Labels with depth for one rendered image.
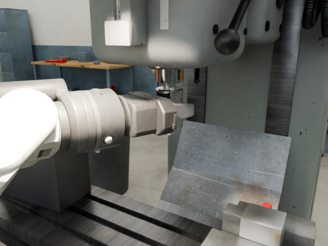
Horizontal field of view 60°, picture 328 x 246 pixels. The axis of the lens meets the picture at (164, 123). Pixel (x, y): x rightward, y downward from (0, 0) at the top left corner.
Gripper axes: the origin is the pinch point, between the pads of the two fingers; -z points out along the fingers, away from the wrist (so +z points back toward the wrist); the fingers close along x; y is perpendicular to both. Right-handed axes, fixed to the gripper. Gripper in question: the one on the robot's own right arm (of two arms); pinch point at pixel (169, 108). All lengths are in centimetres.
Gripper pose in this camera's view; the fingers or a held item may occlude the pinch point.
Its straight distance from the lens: 49.2
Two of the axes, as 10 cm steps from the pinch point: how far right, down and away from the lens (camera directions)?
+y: -0.1, 9.6, 2.8
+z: -8.1, 1.5, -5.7
